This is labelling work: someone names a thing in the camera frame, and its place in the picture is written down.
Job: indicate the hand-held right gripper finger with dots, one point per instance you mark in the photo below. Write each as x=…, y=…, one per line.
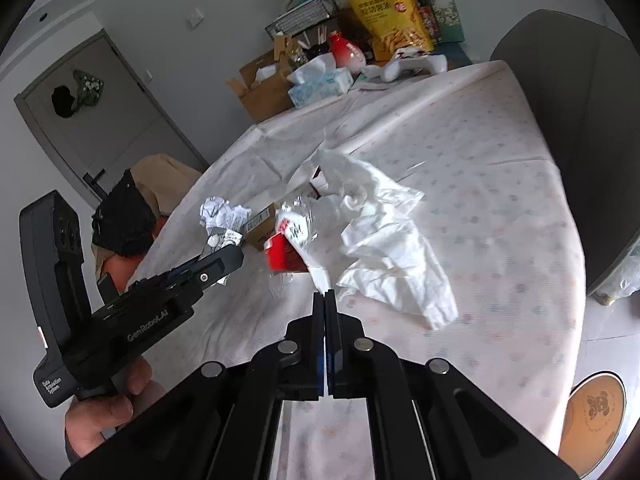
x=331, y=332
x=319, y=332

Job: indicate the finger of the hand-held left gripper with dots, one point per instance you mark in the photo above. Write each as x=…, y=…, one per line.
x=220, y=262

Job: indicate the silver foil blister pack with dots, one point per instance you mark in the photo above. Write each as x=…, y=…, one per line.
x=215, y=241

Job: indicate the white paper ball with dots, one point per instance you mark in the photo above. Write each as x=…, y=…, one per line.
x=220, y=212

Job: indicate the small brown cardboard box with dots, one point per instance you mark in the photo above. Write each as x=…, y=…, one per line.
x=260, y=225

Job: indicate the red and white packet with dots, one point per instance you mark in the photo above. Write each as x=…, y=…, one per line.
x=280, y=257

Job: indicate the clear plastic wrapper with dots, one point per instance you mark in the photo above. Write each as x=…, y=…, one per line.
x=306, y=209

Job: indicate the white paper napkin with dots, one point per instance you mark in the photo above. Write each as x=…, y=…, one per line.
x=390, y=250

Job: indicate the white round trash bin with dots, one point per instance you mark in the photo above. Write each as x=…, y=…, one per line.
x=595, y=425

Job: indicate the person's left hand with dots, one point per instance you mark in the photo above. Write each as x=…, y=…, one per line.
x=97, y=420

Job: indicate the orange cloth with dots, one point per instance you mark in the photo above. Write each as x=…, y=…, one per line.
x=122, y=267

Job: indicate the tan chair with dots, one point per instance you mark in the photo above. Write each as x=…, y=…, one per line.
x=165, y=175

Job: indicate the black plastic bag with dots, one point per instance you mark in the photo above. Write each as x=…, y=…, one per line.
x=122, y=215

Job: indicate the open brown cardboard box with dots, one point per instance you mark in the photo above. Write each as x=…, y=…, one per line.
x=260, y=95

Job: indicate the grey door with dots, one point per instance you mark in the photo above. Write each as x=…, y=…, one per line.
x=115, y=125

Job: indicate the blue tissue pack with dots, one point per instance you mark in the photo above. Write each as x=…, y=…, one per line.
x=320, y=85

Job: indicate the green floral door hanging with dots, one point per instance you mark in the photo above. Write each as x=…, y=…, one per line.
x=90, y=85

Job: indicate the black door hanging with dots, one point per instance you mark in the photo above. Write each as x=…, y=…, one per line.
x=62, y=102

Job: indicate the dark cup with sticks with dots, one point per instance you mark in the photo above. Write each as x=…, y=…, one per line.
x=317, y=51

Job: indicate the red and white vase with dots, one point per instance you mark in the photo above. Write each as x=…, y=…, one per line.
x=345, y=52

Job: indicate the white game controller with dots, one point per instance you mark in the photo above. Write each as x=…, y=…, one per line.
x=420, y=64

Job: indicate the yellow snack bag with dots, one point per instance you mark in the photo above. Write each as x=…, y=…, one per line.
x=385, y=15

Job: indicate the grey upholstered chair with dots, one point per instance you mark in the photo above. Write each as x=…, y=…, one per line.
x=575, y=135

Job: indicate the small red packet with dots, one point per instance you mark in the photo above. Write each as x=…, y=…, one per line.
x=427, y=22

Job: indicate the tall green box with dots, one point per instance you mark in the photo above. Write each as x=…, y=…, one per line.
x=445, y=5

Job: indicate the white light switch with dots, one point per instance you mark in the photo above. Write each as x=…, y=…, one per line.
x=195, y=18

